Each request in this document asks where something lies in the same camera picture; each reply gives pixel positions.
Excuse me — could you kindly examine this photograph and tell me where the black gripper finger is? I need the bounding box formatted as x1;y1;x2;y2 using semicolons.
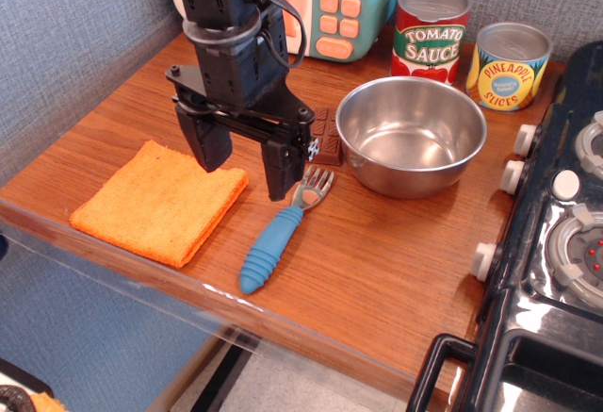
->
175;103;233;172
261;137;306;202

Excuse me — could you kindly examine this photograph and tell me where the stainless steel bowl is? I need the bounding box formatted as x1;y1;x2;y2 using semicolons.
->
335;76;488;199

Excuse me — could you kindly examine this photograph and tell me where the white stove knob middle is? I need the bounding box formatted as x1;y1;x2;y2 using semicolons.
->
499;160;525;195

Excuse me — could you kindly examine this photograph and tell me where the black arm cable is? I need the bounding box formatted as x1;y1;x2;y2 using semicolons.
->
260;0;308;70

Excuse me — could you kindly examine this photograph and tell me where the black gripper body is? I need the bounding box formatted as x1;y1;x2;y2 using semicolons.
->
166;4;318;157

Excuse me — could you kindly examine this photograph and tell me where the black toy stove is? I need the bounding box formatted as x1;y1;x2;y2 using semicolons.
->
408;41;602;411

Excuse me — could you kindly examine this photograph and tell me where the white round stove button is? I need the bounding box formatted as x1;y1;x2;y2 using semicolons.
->
551;170;580;201

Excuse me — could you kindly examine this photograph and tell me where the orange folded cloth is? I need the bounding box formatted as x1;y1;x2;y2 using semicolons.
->
70;140;249;268

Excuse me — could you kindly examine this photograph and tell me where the brown toy chocolate bar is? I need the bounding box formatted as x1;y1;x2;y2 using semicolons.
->
311;107;343;166

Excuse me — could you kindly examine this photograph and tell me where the tomato sauce can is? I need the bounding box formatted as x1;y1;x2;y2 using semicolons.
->
390;0;472;85

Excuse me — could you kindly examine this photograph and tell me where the white stove knob top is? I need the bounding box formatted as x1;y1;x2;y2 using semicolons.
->
513;124;538;157

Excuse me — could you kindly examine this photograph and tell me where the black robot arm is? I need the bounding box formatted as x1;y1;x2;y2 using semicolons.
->
166;0;318;201

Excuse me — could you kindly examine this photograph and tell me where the pineapple slices can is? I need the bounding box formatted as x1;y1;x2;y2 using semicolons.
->
465;22;552;112

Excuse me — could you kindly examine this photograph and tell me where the teal toy microwave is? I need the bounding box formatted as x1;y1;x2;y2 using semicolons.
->
168;0;404;63

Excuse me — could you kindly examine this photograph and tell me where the clear plastic table edge guard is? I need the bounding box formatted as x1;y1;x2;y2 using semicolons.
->
1;202;419;396

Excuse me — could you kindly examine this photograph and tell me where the white stove knob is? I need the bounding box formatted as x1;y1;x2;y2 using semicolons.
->
499;160;525;195
513;124;538;157
470;242;497;282

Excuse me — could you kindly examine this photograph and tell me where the white stove knob bottom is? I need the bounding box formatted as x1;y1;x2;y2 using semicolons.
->
470;242;497;282

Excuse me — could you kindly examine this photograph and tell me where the blue handled toy fork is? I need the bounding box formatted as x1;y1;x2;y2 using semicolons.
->
239;166;334;294

